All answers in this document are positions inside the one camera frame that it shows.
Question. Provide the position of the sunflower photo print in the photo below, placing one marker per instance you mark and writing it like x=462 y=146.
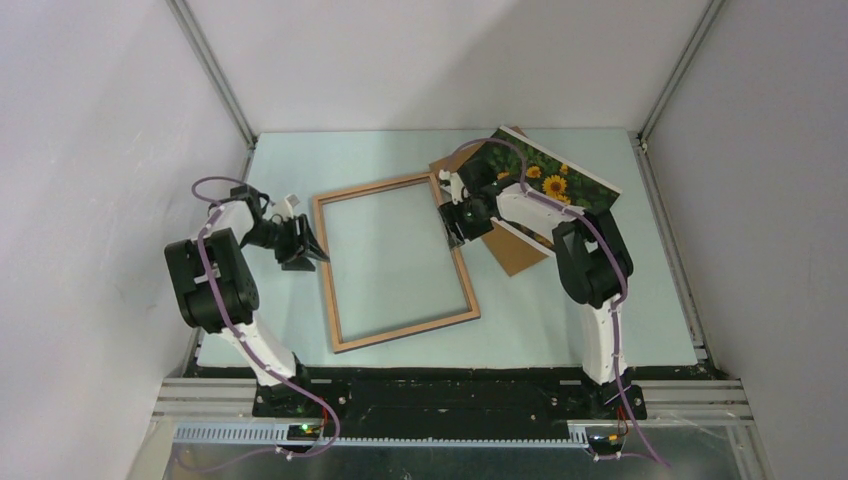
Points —
x=550 y=185

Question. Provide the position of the grey cable duct strip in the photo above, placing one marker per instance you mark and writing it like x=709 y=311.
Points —
x=285 y=435

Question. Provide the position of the aluminium enclosure rail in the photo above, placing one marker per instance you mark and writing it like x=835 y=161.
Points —
x=209 y=63

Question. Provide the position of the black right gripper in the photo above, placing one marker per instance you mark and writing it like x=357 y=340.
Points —
x=451 y=214

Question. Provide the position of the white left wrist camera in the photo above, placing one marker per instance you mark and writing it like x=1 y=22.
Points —
x=285 y=208

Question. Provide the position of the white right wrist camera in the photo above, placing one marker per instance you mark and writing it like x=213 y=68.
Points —
x=452 y=184

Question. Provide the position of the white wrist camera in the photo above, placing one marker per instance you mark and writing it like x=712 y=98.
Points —
x=452 y=184
x=285 y=208

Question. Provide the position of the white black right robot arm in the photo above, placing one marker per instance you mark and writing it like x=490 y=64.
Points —
x=592 y=260

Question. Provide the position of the brown cardboard backing board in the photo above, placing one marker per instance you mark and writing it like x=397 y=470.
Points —
x=514 y=246

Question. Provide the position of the wooden picture frame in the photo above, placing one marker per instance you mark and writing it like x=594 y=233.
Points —
x=391 y=265

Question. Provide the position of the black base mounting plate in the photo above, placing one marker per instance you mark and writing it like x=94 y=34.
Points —
x=450 y=403

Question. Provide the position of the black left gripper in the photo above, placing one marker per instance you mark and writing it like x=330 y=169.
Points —
x=296 y=244

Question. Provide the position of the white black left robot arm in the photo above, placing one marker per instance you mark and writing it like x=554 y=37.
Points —
x=214 y=286

